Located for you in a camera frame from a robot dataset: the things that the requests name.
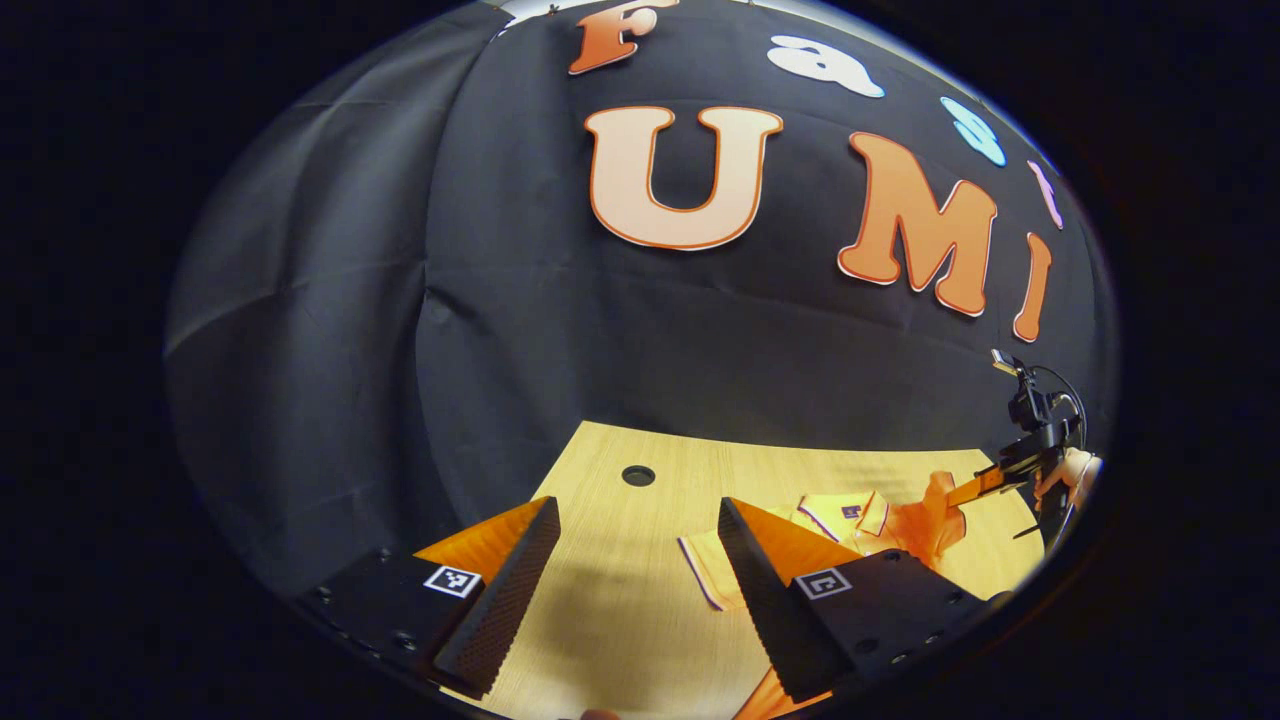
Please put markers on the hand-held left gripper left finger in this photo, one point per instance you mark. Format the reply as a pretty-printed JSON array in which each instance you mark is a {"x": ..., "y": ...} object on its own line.
[{"x": 505, "y": 600}]

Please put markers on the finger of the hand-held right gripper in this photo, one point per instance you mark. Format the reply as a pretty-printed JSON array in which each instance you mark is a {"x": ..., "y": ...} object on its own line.
[{"x": 975, "y": 488}]

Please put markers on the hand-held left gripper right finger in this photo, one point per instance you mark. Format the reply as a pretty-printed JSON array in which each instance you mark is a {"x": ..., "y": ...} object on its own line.
[{"x": 775, "y": 620}]

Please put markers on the orange T-shirt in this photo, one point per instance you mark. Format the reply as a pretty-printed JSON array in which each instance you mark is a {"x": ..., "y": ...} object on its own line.
[{"x": 890, "y": 525}]

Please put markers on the black backdrop cloth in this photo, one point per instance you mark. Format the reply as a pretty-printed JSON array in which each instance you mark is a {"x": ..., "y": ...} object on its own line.
[{"x": 500, "y": 350}]

